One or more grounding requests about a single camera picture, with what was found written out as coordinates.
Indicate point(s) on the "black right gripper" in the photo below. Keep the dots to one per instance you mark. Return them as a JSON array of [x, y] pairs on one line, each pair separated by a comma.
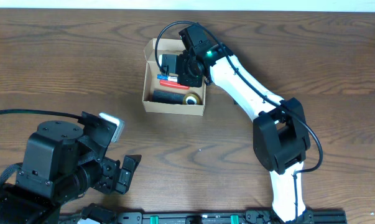
[[185, 73]]

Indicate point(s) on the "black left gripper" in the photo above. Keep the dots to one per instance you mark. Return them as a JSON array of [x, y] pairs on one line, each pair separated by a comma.
[[111, 175]]

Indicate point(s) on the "blue-capped white marker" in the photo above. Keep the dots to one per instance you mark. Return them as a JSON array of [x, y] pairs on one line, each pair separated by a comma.
[[167, 78]]

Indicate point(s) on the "blue whiteboard eraser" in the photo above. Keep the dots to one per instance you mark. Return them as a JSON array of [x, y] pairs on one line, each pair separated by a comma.
[[160, 96]]

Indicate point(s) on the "yellow tape roll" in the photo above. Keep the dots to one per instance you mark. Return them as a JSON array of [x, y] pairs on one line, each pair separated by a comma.
[[191, 99]]

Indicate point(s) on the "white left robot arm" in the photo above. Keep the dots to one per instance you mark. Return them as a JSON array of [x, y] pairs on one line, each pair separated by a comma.
[[61, 162]]

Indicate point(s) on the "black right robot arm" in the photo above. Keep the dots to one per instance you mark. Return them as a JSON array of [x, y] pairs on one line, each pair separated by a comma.
[[280, 133]]

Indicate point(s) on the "open cardboard box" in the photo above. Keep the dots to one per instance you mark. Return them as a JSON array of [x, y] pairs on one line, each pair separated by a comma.
[[151, 83]]

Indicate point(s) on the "black mounting rail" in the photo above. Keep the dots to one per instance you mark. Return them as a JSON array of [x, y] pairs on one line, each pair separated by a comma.
[[97, 214]]

